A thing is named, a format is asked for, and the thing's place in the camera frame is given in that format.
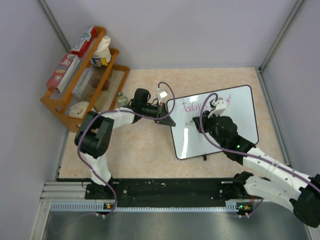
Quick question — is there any red white toothpaste box lower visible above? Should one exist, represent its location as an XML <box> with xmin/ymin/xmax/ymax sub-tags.
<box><xmin>46</xmin><ymin>53</ymin><xmax>80</xmax><ymax>93</ymax></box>

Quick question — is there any white whiteboard black frame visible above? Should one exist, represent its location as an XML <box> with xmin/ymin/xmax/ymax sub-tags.
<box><xmin>166</xmin><ymin>85</ymin><xmax>259</xmax><ymax>160</ymax></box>

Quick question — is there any red white toothpaste box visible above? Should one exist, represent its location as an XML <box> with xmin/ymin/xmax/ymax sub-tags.
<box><xmin>46</xmin><ymin>53</ymin><xmax>80</xmax><ymax>93</ymax></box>
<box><xmin>70</xmin><ymin>26</ymin><xmax>97</xmax><ymax>58</ymax></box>

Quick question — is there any brown box on shelf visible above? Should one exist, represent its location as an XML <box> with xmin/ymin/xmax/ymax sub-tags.
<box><xmin>101</xmin><ymin>79</ymin><xmax>110</xmax><ymax>91</ymax></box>

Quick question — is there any white cup upper shelf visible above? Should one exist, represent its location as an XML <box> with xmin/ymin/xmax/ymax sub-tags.
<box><xmin>90</xmin><ymin>35</ymin><xmax>112</xmax><ymax>67</ymax></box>

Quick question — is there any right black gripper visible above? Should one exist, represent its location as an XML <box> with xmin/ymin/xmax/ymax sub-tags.
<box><xmin>193</xmin><ymin>109</ymin><xmax>227</xmax><ymax>148</ymax></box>

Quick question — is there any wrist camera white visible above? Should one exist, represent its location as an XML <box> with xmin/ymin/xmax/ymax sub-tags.
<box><xmin>157</xmin><ymin>89</ymin><xmax>168</xmax><ymax>101</ymax></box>
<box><xmin>208</xmin><ymin>97</ymin><xmax>227</xmax><ymax>118</ymax></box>

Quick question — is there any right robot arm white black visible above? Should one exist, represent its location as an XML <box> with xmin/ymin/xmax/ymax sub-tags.
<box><xmin>192</xmin><ymin>110</ymin><xmax>320</xmax><ymax>228</ymax></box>

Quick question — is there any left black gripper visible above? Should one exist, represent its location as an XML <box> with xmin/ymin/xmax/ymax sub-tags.
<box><xmin>141</xmin><ymin>102</ymin><xmax>175</xmax><ymax>127</ymax></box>

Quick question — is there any white cup shelf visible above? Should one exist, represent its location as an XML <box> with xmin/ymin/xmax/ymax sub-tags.
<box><xmin>90</xmin><ymin>35</ymin><xmax>112</xmax><ymax>67</ymax></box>
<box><xmin>69</xmin><ymin>101</ymin><xmax>90</xmax><ymax>119</ymax></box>

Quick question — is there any white cup lower shelf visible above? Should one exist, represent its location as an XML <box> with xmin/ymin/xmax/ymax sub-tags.
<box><xmin>69</xmin><ymin>101</ymin><xmax>90</xmax><ymax>119</ymax></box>

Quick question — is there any clear plastic bottle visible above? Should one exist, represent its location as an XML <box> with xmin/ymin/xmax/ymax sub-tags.
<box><xmin>116</xmin><ymin>91</ymin><xmax>129</xmax><ymax>108</ymax></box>

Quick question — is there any orange wooden shelf rack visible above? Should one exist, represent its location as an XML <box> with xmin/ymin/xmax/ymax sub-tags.
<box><xmin>40</xmin><ymin>26</ymin><xmax>130</xmax><ymax>133</ymax></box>

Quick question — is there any red white toothpaste box upper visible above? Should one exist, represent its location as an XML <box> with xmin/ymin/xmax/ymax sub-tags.
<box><xmin>70</xmin><ymin>26</ymin><xmax>97</xmax><ymax>58</ymax></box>

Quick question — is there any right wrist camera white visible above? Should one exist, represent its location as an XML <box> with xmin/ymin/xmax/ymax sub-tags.
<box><xmin>208</xmin><ymin>97</ymin><xmax>227</xmax><ymax>118</ymax></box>

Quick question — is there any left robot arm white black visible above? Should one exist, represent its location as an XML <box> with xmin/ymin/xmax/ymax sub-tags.
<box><xmin>74</xmin><ymin>88</ymin><xmax>176</xmax><ymax>199</ymax></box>

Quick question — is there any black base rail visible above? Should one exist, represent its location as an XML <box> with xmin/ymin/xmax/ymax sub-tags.
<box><xmin>85</xmin><ymin>178</ymin><xmax>252</xmax><ymax>208</ymax></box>

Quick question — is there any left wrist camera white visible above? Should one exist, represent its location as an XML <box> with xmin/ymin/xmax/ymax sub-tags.
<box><xmin>157</xmin><ymin>89</ymin><xmax>168</xmax><ymax>101</ymax></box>

